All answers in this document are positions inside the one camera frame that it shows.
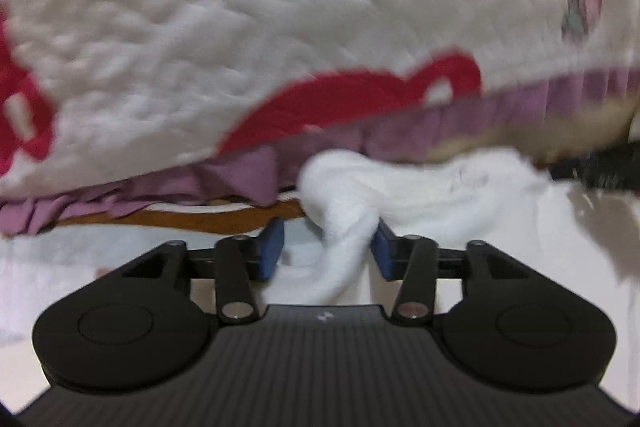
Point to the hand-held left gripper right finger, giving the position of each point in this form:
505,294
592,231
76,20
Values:
386,254

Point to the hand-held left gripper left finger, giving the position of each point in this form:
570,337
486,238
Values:
270,249

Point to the white fleece garment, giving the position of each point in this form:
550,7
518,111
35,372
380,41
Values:
350,197

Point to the beige bed base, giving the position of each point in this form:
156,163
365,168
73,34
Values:
560,127

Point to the patterned floor mat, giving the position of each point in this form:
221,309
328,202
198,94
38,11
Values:
75,267

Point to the bear print quilt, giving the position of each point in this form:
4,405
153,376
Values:
250,32

